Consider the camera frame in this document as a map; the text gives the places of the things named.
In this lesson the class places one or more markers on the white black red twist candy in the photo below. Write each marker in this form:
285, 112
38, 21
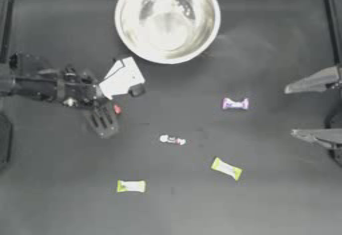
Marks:
172, 139

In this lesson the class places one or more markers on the steel bowl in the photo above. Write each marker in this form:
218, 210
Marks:
168, 29

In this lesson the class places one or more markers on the purple candy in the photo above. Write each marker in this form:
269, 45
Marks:
236, 104

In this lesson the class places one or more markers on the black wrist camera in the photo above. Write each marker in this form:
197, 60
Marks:
137, 90

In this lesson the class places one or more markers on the green white candy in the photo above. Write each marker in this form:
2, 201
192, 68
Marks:
131, 186
226, 168

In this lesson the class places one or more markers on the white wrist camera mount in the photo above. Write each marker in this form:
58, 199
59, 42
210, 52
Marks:
122, 79

